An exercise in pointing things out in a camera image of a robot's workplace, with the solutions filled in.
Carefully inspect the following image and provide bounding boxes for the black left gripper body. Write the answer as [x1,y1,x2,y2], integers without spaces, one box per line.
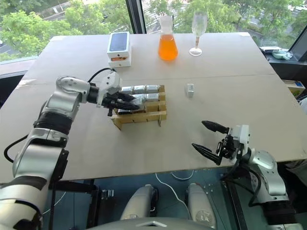
[100,92,121,117]

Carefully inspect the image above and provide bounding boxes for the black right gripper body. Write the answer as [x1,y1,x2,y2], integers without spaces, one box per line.
[215,134,240,161]

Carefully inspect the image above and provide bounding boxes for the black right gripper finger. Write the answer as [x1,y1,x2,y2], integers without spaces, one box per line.
[191,142,223,166]
[201,120,230,135]

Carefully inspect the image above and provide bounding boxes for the yellow cardboard box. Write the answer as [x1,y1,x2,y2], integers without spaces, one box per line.
[285,80,307,97]

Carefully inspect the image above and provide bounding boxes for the wooden rack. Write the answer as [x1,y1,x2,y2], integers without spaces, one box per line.
[109,84,168,131]

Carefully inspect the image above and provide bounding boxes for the white box with orange cutout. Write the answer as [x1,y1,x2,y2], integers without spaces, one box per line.
[107,56,132,69]

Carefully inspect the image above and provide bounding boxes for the small silver cube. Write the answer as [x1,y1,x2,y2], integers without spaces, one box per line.
[184,83,195,98]

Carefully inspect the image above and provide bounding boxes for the silver right robot leg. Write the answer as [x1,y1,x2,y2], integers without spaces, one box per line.
[187,182,216,227]

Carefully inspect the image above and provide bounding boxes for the silver robot leg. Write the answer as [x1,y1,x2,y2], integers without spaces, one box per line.
[187,182,216,227]
[119,184,159,221]

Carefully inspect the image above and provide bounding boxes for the white phone box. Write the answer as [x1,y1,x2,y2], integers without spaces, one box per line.
[106,32,132,60]

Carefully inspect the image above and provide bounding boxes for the glass flask with orange liquid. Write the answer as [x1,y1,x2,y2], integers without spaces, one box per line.
[158,15,179,61]

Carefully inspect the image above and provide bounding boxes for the silver left robot leg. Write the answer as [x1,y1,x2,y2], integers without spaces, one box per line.
[119,184,159,221]

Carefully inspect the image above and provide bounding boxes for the grey robot torso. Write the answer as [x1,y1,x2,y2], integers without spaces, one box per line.
[91,217,216,230]

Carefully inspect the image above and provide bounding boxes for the white and blue flat box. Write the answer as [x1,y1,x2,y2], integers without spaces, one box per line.
[260,45,288,54]

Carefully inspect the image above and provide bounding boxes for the pale green device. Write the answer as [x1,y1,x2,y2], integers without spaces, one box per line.
[272,50,294,60]

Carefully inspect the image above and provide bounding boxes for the clear champagne glass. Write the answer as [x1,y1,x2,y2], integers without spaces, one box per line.
[189,11,208,57]

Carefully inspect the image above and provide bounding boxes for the dark monitor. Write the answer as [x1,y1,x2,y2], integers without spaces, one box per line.
[289,23,307,62]

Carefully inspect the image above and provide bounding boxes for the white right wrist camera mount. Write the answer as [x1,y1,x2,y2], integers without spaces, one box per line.
[229,124,250,156]

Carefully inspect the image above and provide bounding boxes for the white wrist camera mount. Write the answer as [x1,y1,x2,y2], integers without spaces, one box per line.
[229,124,250,156]
[95,71,123,108]

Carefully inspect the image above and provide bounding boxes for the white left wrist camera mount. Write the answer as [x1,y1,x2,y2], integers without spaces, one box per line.
[95,71,123,108]

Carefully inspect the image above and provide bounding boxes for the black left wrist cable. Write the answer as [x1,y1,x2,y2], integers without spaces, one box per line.
[86,68,116,83]

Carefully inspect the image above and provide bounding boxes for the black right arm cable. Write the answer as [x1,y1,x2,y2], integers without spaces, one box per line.
[219,153,262,208]

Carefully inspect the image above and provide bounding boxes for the white floor cable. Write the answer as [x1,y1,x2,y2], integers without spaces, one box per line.
[155,170,195,216]

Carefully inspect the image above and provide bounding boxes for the black window frame post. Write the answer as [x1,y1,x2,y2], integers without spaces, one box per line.
[125,0,147,35]

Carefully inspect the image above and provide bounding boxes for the black table frame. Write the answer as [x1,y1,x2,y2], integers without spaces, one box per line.
[49,178,113,230]

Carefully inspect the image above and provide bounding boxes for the black left elbow cable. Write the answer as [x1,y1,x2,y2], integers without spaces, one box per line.
[4,134,29,163]

